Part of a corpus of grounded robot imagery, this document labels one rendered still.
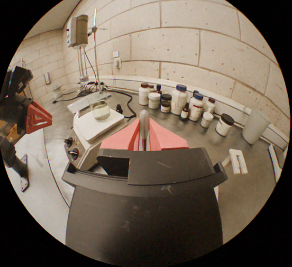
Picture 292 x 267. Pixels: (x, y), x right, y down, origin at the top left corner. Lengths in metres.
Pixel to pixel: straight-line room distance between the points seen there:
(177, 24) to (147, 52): 0.26
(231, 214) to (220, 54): 0.61
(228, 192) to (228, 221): 0.09
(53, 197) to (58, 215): 0.06
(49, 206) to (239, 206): 0.51
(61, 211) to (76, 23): 0.80
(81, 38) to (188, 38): 0.58
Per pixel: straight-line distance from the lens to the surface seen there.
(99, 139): 0.23
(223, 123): 0.41
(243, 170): 0.18
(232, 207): 0.32
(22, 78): 0.28
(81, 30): 0.68
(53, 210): 0.33
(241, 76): 0.59
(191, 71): 0.55
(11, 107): 0.28
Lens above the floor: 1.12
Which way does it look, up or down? 37 degrees down
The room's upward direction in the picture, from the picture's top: straight up
